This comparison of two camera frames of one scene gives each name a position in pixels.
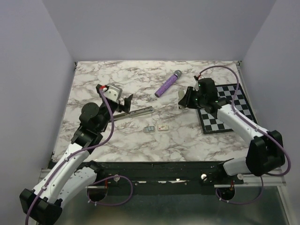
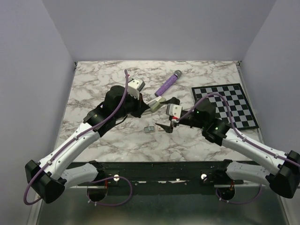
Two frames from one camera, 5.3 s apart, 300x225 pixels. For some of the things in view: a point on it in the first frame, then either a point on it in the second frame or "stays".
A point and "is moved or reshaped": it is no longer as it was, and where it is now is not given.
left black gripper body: [104, 109] → [132, 106]
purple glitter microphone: [168, 84] stays
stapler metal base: [133, 113] is moved or reshaped
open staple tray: [148, 129] stays
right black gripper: [186, 100] → [172, 100]
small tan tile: [163, 127] stays
